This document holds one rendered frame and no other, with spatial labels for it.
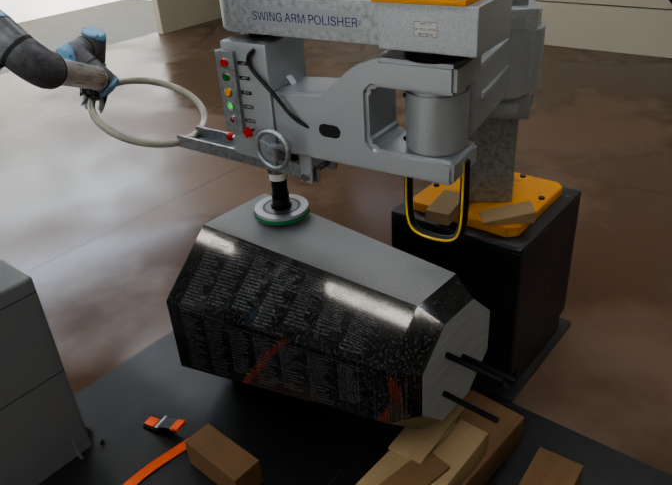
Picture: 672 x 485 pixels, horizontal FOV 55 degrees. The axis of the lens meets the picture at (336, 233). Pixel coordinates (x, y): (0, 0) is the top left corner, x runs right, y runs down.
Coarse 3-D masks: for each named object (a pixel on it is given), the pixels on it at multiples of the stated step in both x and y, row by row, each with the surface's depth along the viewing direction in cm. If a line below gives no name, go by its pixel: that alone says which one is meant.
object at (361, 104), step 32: (384, 64) 188; (416, 64) 184; (448, 64) 179; (480, 64) 191; (288, 96) 213; (320, 96) 208; (352, 96) 199; (384, 96) 206; (288, 128) 220; (320, 128) 212; (352, 128) 205; (384, 128) 211; (352, 160) 211; (384, 160) 204; (416, 160) 197; (448, 160) 193
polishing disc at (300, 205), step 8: (264, 200) 259; (296, 200) 257; (304, 200) 256; (256, 208) 253; (264, 208) 253; (296, 208) 251; (304, 208) 250; (264, 216) 247; (272, 216) 246; (280, 216) 246; (288, 216) 246; (296, 216) 246
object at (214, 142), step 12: (204, 132) 266; (216, 132) 262; (192, 144) 257; (204, 144) 253; (216, 144) 250; (228, 144) 260; (228, 156) 248; (240, 156) 245; (288, 168) 234; (336, 168) 237
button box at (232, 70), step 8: (216, 56) 219; (224, 56) 217; (232, 56) 216; (216, 64) 221; (232, 64) 217; (232, 72) 219; (232, 80) 220; (224, 88) 224; (232, 88) 222; (224, 96) 226; (232, 96) 224; (240, 96) 223; (224, 104) 228; (240, 104) 224; (224, 112) 229; (232, 112) 227; (240, 112) 225; (240, 120) 227; (232, 128) 231; (240, 128) 229
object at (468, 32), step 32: (224, 0) 209; (256, 0) 202; (288, 0) 195; (320, 0) 190; (352, 0) 184; (480, 0) 169; (256, 32) 207; (288, 32) 200; (320, 32) 194; (352, 32) 188; (384, 32) 181; (416, 32) 175; (448, 32) 170; (480, 32) 167
